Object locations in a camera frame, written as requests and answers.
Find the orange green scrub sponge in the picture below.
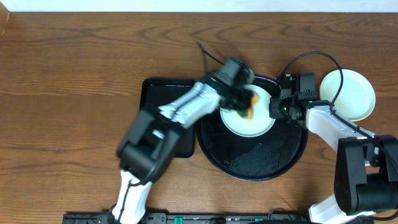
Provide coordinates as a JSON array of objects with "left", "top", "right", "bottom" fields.
[{"left": 238, "top": 94, "right": 260, "bottom": 119}]

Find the mint plate large red stain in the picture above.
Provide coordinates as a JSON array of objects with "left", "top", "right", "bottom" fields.
[{"left": 220, "top": 85, "right": 275, "bottom": 138}]

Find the mint plate small red stain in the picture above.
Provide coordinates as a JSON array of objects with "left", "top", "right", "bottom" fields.
[{"left": 320, "top": 69, "right": 376, "bottom": 121}]

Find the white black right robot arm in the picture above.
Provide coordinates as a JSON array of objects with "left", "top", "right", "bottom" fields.
[{"left": 269, "top": 73, "right": 397, "bottom": 223}]

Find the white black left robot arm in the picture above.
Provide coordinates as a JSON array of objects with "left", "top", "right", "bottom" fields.
[{"left": 109, "top": 68, "right": 254, "bottom": 223}]

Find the black round tray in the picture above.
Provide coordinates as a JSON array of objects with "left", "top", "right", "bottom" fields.
[{"left": 196, "top": 77, "right": 308, "bottom": 181}]

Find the black rectangular tray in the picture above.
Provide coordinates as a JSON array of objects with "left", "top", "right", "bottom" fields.
[{"left": 139, "top": 78, "right": 195, "bottom": 158}]

